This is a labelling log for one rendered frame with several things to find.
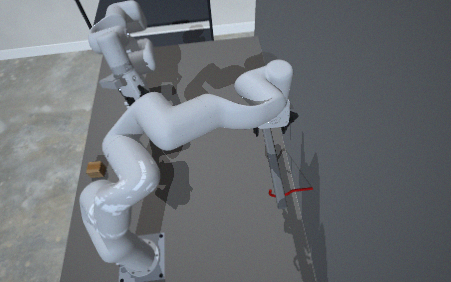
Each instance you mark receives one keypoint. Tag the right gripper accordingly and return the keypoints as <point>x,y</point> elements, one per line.
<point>282,120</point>

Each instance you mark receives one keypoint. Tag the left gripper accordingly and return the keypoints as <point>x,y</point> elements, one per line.
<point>131,88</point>

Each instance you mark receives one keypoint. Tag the grey bar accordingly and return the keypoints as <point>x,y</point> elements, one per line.
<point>274,168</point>

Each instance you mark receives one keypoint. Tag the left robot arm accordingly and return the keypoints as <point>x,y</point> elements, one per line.
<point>108,36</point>

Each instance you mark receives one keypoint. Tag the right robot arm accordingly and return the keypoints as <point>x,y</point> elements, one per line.
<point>108,206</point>

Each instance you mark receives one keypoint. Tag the small brown cardboard box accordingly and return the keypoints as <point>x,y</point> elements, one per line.
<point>95,169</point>

